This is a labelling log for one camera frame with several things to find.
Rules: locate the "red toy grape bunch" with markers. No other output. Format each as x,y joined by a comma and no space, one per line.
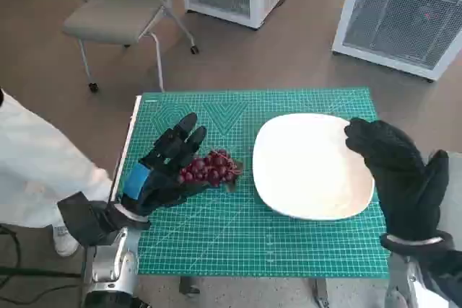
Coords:
209,169

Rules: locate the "metal table bracket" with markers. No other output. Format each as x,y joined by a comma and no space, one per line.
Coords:
189,286
320,291

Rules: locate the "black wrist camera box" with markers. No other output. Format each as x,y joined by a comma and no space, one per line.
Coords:
444,272
83,218

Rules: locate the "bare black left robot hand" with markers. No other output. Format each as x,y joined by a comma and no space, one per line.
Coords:
162,163

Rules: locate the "white rounded square plate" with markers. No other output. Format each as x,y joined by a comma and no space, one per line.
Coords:
307,171

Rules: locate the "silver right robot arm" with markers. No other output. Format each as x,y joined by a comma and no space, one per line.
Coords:
400,279

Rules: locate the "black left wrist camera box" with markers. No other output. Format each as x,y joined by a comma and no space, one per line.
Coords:
83,218

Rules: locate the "grey chair with white frame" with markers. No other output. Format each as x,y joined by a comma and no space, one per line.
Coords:
108,16

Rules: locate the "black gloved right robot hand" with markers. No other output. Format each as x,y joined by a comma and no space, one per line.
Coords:
400,171

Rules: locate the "black bar on floor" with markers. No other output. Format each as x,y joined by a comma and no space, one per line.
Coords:
36,271

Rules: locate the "white cabinet with mesh front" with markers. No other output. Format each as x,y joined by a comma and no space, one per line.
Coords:
397,23

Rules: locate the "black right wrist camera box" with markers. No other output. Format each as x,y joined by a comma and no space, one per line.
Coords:
444,272

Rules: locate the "green cutting mat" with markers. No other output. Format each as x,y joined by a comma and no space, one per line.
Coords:
223,236

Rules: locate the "person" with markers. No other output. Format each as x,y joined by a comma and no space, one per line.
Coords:
36,160

